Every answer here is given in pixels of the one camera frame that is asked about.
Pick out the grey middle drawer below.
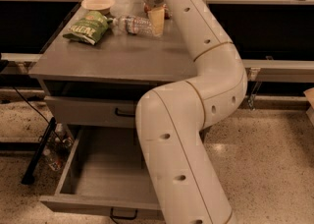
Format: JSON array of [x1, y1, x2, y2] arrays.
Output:
[[45, 96, 135, 128]]

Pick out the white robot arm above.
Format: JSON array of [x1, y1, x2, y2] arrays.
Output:
[[135, 0, 247, 224]]

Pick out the grey drawer cabinet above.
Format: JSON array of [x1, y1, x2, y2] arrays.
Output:
[[28, 0, 224, 157]]

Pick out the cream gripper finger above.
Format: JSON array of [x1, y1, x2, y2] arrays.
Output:
[[148, 7, 165, 36]]

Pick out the green chip bag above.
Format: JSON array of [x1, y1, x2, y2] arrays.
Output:
[[63, 11, 113, 45]]

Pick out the clear acrylic bracket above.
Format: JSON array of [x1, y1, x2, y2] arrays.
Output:
[[247, 82, 262, 110]]

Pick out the beige paper bowl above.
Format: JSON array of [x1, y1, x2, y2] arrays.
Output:
[[81, 0, 115, 15]]

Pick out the black stand leg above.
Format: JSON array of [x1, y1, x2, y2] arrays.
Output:
[[22, 117, 56, 185]]

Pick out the bottles on floor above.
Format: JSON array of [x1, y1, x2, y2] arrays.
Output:
[[42, 124, 74, 171]]

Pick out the open grey bottom drawer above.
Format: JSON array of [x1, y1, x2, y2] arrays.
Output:
[[40, 127, 163, 220]]

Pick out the clear plastic water bottle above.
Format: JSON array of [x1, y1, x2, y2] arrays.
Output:
[[112, 16, 153, 36]]

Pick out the black cable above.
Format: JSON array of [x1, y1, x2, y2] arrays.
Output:
[[0, 76, 63, 142]]

